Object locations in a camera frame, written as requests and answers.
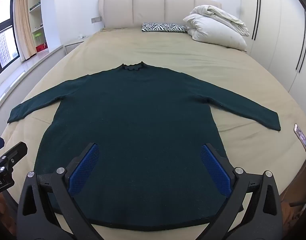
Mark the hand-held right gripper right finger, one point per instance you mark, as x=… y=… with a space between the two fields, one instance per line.
x=215 y=170

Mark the beige curtain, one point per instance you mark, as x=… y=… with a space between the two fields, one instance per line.
x=23 y=25

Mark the black framed window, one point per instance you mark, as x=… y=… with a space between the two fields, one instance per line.
x=5 y=42

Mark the smartphone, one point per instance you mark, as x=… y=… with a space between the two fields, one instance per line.
x=301 y=137

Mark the white wall shelf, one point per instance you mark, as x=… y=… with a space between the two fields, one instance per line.
x=36 y=17

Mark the green container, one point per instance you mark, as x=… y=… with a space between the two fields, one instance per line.
x=37 y=36

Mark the zebra print pillow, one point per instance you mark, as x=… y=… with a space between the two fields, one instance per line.
x=163 y=27

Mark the bed with beige sheet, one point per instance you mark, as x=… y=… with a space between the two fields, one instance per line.
x=168 y=52

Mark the red box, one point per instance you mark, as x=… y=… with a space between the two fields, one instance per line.
x=40 y=48

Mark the dark green sweater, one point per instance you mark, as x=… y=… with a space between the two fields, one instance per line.
x=143 y=117

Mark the white pillow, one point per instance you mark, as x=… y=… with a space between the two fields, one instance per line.
x=213 y=32

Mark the white wardrobe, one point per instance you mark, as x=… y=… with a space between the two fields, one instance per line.
x=275 y=30

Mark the folded white duvet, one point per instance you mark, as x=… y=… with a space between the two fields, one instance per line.
x=218 y=13

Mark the wall socket panel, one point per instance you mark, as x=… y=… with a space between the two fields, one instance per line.
x=96 y=20

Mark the white nightstand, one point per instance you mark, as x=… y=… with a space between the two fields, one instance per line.
x=73 y=46

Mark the white window bench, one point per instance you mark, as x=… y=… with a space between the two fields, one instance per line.
x=25 y=72

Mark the beige padded headboard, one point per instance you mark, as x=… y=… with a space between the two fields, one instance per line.
x=148 y=10

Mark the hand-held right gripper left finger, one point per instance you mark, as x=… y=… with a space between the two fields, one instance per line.
x=84 y=170

